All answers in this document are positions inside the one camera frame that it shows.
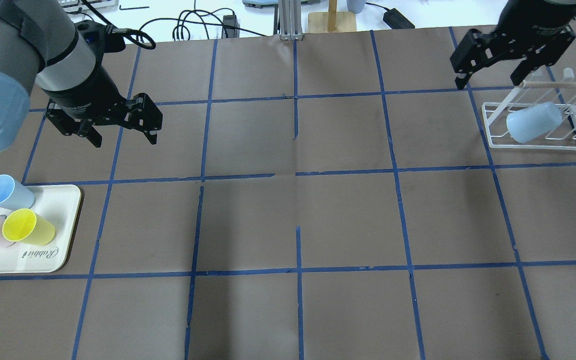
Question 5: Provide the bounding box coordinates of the light blue ikea cup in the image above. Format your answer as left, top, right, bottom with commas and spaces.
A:
506, 102, 563, 144

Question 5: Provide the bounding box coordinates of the black power adapter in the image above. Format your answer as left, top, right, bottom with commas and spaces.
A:
382, 8, 416, 30

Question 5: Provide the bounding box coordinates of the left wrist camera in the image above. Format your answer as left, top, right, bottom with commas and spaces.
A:
74, 19, 126, 55

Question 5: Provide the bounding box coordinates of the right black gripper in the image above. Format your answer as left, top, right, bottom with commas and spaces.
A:
449, 10, 576, 91

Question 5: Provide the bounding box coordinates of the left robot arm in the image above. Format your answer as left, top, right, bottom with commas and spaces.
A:
0, 0, 163, 152

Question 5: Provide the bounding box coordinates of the blue cup on desk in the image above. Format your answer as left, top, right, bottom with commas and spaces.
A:
346, 0, 367, 14

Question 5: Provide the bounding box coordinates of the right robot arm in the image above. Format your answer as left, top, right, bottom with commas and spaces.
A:
449, 0, 576, 90

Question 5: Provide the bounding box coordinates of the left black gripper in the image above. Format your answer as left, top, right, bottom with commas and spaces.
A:
43, 63, 163, 148

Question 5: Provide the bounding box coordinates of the cream serving tray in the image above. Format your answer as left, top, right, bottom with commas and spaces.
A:
0, 184, 83, 274

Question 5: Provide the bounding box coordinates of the blue cup on tray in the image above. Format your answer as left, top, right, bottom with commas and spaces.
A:
0, 174, 35, 210

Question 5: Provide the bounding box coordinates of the white wire cup rack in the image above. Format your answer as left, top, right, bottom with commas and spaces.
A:
480, 68, 576, 151

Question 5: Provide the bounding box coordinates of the yellow cup on tray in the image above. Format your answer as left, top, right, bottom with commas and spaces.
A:
2, 208, 57, 246

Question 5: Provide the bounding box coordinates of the aluminium frame post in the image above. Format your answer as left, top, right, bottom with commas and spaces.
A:
277, 0, 304, 41

